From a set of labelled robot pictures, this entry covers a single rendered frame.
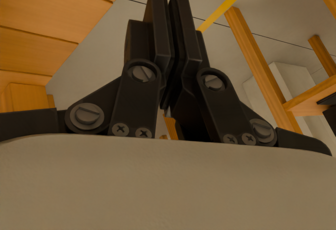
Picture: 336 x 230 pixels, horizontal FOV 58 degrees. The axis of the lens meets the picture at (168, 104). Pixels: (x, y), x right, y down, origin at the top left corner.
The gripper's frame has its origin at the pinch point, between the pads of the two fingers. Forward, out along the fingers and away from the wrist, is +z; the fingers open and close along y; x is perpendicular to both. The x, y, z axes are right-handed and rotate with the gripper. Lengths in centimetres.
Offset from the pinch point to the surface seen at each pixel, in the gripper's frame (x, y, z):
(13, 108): -54, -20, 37
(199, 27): -123, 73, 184
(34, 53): -42, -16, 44
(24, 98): -54, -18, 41
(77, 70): -168, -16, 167
